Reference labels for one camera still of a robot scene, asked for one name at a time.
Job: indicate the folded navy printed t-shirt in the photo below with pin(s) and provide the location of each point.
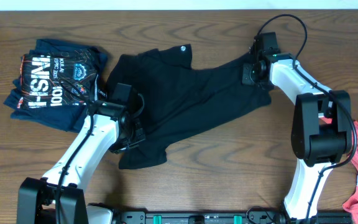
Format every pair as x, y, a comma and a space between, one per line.
56, 80

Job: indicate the black t-shirt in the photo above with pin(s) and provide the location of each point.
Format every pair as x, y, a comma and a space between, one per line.
181, 102

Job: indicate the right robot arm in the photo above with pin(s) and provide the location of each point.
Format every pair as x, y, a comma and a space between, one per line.
323, 136

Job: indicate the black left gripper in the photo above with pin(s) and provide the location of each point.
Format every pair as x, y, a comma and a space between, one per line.
140, 135

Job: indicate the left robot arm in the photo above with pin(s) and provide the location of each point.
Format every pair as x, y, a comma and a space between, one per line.
59, 196

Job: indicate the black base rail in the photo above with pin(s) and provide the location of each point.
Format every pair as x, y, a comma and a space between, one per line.
216, 218

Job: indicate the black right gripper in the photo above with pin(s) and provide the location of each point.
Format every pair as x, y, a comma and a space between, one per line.
245, 78

